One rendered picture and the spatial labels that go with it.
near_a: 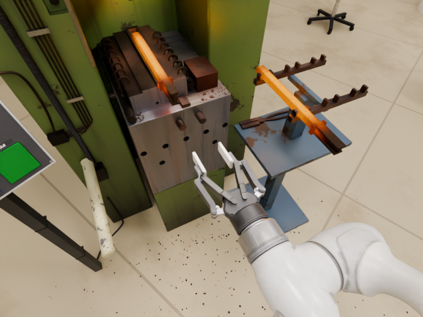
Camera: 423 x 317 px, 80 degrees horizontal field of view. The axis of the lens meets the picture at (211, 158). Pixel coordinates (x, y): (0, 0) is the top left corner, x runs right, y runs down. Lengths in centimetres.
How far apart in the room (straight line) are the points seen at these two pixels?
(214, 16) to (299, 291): 87
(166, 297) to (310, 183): 116
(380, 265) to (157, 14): 120
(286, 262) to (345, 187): 153
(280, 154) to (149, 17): 83
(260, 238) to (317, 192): 140
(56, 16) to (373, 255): 93
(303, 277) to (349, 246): 12
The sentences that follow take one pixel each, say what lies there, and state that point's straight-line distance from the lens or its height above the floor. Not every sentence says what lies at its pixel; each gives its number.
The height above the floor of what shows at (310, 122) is 98.
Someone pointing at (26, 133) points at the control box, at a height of 104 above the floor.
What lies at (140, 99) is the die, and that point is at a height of 96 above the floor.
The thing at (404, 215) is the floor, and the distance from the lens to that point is 206.
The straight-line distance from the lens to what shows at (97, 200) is 106.
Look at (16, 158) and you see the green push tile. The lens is 77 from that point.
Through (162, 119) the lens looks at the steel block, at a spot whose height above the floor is 90.
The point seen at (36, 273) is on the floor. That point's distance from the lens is 182.
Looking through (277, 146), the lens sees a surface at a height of 71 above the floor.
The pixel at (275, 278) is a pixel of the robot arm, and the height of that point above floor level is 104.
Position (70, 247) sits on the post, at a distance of 133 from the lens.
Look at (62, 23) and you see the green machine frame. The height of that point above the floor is 117.
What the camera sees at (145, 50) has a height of 101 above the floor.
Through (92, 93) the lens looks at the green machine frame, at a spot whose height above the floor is 93.
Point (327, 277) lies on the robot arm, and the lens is 51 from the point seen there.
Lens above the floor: 150
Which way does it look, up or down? 53 degrees down
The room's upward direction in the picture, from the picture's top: straight up
